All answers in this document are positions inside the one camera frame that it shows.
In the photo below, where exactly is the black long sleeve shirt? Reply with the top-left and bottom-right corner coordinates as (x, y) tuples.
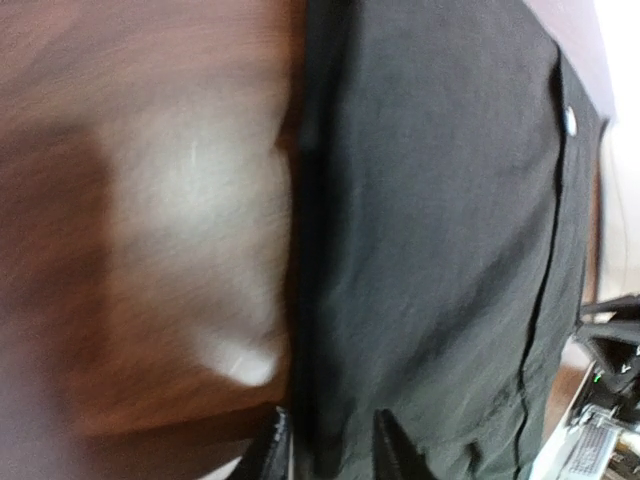
(292, 1), (607, 479)

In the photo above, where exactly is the white plastic laundry basket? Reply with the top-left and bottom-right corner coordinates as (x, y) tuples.
(598, 123), (639, 300)

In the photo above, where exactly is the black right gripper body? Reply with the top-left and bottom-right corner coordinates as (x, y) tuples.
(574, 295), (639, 415)

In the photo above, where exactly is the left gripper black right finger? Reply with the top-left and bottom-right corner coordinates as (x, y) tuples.
(372, 409), (436, 480)

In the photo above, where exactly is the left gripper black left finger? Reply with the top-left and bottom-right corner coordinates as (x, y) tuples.
(234, 406), (291, 480)

